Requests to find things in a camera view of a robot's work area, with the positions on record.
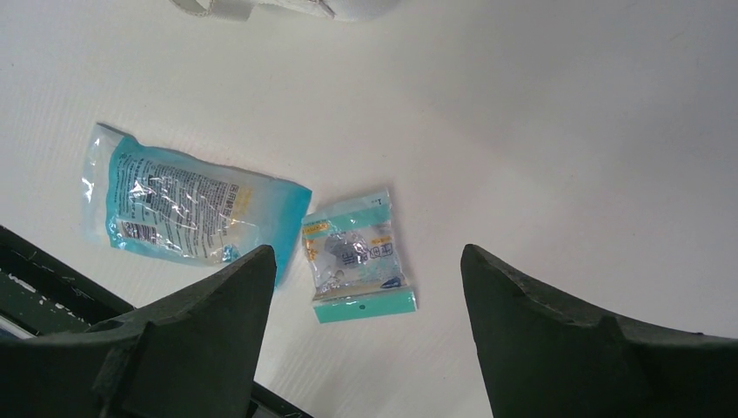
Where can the white medicine kit case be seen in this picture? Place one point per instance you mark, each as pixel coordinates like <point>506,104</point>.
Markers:
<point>347,11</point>

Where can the small teal mask packet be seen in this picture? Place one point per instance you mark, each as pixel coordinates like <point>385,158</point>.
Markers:
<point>353,254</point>

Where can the large blue white pouch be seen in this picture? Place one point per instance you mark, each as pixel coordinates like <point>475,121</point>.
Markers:
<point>168,205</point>

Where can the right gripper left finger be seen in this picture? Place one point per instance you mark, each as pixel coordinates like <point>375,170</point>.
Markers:
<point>190,354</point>

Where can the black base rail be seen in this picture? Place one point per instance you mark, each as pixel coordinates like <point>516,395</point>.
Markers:
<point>40,295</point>

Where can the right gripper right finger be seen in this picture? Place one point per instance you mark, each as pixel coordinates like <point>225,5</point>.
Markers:
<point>546,353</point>

